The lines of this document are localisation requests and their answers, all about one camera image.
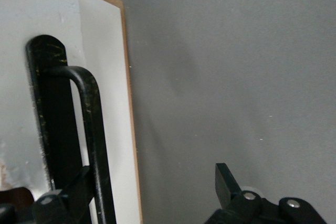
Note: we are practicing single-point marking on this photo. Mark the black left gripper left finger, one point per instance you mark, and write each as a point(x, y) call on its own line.
point(71, 197)

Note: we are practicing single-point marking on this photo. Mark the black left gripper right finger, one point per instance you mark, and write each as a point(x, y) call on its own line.
point(236, 208)

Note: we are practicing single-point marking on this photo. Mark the wooden drawer with white front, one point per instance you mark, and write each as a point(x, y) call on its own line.
point(31, 6)

